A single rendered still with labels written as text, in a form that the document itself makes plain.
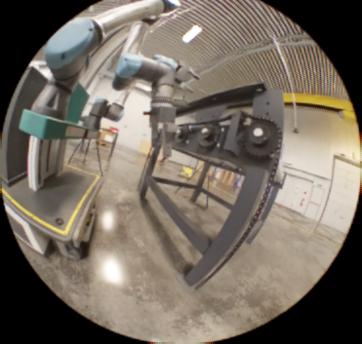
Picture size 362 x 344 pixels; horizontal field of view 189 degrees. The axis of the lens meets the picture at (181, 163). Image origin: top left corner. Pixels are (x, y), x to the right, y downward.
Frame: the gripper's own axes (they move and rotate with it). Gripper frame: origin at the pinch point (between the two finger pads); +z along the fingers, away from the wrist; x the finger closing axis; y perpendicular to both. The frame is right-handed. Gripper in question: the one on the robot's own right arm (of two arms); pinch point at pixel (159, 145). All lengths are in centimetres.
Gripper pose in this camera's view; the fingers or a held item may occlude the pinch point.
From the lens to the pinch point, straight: 39.2
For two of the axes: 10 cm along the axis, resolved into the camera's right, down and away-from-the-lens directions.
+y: -8.6, 1.3, -4.9
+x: 5.0, 3.5, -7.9
